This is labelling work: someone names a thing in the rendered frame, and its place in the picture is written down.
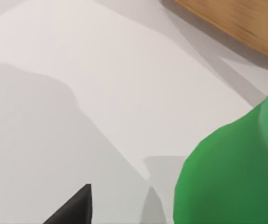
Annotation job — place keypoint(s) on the wooden cupboard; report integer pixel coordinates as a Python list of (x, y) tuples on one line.
[(243, 21)]

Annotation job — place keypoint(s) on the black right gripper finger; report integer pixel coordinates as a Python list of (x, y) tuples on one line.
[(78, 208)]

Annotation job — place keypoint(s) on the green bottle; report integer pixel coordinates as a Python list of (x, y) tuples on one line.
[(232, 172)]

